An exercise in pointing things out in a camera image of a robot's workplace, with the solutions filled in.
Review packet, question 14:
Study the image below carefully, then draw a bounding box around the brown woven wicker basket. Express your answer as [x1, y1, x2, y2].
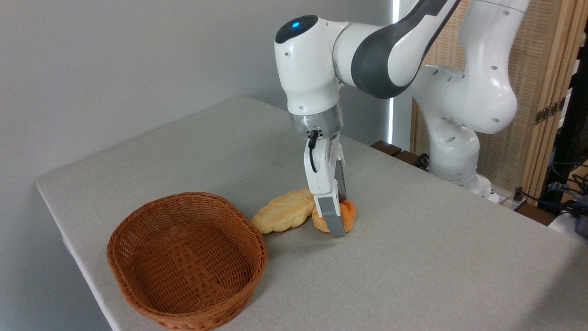
[107, 192, 268, 331]

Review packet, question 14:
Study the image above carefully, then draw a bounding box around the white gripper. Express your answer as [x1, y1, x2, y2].
[303, 132, 349, 237]

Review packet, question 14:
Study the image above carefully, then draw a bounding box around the grey tablecloth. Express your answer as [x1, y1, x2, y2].
[35, 97, 588, 331]

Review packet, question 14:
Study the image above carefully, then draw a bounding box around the black metal rack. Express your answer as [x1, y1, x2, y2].
[542, 41, 588, 203]

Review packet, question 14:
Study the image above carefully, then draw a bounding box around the dark brown wooden block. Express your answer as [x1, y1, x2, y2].
[394, 150, 429, 171]
[514, 202, 557, 227]
[370, 140, 402, 157]

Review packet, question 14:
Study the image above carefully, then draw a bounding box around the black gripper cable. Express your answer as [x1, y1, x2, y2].
[308, 130, 321, 174]

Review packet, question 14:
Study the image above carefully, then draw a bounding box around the round orange bread roll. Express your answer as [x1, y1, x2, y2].
[311, 200, 357, 233]

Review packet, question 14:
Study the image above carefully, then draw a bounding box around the white vertical light strip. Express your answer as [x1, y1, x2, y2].
[388, 0, 398, 144]

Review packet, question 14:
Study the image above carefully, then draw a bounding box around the long pale braided bread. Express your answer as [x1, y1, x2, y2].
[251, 189, 317, 234]

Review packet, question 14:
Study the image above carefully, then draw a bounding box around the brass screen hinge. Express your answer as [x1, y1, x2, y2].
[534, 97, 566, 126]

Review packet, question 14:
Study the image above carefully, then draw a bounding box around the black cable bundle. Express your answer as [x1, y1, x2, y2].
[512, 161, 588, 217]

